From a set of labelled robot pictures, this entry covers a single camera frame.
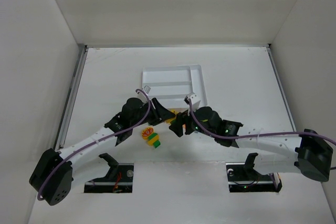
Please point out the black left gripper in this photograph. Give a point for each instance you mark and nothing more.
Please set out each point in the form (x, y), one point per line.
(155, 112)

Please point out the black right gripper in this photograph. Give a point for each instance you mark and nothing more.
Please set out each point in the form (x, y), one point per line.
(186, 123)

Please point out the flower lego stack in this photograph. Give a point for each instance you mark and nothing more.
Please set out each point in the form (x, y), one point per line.
(151, 137)

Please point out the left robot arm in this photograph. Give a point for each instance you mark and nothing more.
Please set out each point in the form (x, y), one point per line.
(54, 173)

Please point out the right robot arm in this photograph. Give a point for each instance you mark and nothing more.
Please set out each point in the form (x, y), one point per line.
(305, 152)

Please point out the orange lego pieces pile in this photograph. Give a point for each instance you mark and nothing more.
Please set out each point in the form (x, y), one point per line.
(169, 121)

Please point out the white divided sorting tray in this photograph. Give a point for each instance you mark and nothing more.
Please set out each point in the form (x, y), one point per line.
(170, 85)

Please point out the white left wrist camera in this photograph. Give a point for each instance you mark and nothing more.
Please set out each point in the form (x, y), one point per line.
(146, 89)

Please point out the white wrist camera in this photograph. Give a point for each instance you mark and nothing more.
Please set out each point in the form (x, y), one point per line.
(193, 100)
(146, 89)

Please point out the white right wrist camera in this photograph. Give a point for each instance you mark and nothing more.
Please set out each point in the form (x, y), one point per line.
(193, 100)

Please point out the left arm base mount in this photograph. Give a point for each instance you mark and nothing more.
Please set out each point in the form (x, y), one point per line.
(118, 179)

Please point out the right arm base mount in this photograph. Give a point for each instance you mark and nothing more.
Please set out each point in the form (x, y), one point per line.
(242, 178)

